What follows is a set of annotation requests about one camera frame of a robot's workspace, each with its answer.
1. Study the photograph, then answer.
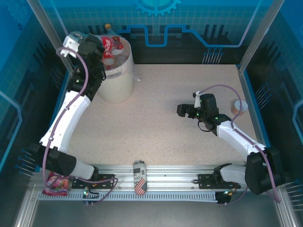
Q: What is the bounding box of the large red label cola bottle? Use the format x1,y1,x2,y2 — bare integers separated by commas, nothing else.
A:
102,50,117,66

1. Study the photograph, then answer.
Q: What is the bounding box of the yellow cap red label bottle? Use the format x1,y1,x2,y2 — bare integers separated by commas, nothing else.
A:
105,23,125,51

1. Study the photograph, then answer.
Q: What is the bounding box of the round white plastic bin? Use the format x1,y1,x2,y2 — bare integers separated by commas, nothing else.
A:
96,35,135,104

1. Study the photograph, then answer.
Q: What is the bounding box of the brown paper cup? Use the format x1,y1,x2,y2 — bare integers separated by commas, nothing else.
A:
231,99,249,115

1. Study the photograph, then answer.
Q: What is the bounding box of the flag print drink can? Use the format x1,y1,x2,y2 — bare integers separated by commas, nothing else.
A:
132,160,148,196

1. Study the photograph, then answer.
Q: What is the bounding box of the pink purple snack bag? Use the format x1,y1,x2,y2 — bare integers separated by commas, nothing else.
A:
42,172,71,196

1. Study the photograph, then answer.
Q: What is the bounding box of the black right gripper cable loop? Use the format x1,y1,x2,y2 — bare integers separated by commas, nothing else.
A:
197,119,213,133

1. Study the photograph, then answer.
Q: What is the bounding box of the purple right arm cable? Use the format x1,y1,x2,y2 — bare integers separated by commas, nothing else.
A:
200,84,282,204

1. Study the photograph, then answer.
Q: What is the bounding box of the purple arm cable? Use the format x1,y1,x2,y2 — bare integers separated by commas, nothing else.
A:
200,84,282,204
42,46,90,190

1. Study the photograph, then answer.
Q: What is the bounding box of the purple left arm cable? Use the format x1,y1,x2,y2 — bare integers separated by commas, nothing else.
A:
42,46,90,190

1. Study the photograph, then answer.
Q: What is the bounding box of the aluminium frame post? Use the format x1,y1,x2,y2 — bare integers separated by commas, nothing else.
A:
237,0,286,74
26,0,74,73

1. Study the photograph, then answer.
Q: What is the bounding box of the aluminium mounting rail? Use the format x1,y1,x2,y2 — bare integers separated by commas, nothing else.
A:
93,164,240,190

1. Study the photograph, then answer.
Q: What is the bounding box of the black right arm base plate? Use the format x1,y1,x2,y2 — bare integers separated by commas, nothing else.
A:
197,174,240,190

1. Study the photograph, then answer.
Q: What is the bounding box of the white slotted cable duct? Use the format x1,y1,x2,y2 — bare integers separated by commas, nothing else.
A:
37,190,220,201

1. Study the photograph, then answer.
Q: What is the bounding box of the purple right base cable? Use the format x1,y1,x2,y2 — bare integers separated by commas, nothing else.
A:
223,186,249,205

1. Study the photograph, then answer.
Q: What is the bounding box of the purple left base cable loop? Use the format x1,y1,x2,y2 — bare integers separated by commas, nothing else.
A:
77,176,119,205

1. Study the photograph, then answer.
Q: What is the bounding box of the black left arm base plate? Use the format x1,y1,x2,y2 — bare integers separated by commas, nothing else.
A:
72,174,116,190

